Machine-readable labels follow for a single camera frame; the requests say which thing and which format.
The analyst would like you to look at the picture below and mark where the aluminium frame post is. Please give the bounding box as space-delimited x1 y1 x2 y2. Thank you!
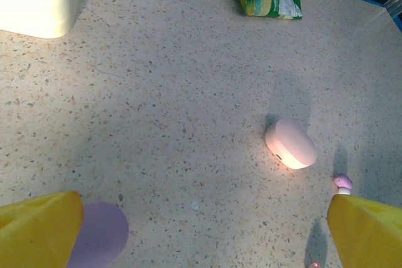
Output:
381 0 402 19

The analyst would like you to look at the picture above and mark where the pink earbud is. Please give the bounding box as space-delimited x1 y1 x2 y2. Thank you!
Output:
333 173 353 196

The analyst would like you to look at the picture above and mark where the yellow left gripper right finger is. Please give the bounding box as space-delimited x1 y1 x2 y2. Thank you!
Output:
326 194 402 268

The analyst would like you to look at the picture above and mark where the purple earbud charging case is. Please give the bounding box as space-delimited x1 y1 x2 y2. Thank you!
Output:
67 202 130 268

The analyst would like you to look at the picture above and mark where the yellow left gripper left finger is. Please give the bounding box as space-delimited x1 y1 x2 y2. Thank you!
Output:
0 190 85 268

